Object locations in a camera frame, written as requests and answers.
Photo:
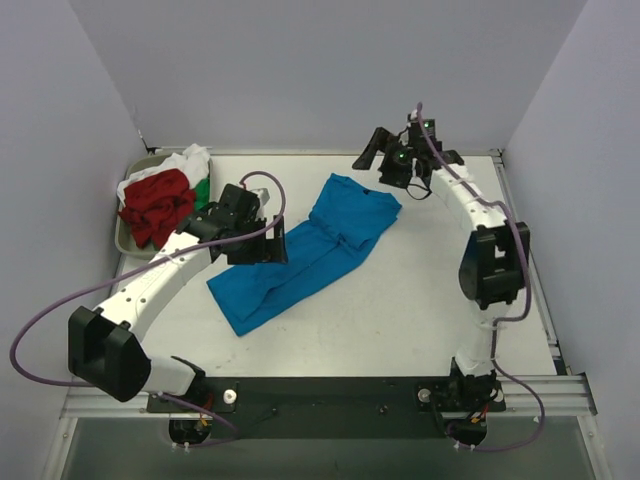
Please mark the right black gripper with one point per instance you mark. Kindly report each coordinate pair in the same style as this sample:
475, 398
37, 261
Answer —
390, 163

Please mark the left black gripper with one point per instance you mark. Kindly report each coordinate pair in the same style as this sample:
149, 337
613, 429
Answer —
257, 248

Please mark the blue t shirt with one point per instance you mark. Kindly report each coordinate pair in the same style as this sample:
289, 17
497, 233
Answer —
342, 229

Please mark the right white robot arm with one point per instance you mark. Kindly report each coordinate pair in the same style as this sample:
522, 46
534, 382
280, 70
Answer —
494, 266

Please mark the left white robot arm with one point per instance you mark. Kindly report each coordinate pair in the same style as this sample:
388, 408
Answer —
105, 343

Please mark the green t shirt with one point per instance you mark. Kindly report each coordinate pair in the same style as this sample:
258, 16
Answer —
202, 194

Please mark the white t shirt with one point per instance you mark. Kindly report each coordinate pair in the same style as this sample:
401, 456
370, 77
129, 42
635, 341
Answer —
194, 163

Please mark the red t shirt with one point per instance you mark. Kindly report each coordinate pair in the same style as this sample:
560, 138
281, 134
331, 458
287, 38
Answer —
154, 207

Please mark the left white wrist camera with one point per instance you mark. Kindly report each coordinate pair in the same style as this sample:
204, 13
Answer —
263, 195

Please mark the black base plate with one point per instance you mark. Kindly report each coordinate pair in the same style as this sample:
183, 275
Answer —
345, 407

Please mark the aluminium front rail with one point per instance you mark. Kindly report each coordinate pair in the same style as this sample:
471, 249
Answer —
561, 396

